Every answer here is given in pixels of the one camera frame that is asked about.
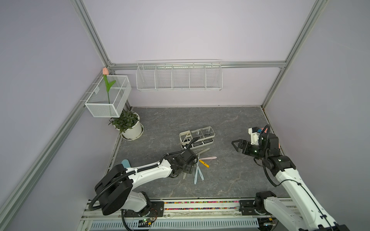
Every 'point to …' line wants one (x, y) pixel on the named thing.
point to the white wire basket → (97, 103)
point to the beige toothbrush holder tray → (205, 135)
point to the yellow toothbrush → (204, 163)
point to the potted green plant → (129, 124)
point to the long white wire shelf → (157, 76)
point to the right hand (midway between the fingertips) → (237, 142)
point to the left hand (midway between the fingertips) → (185, 164)
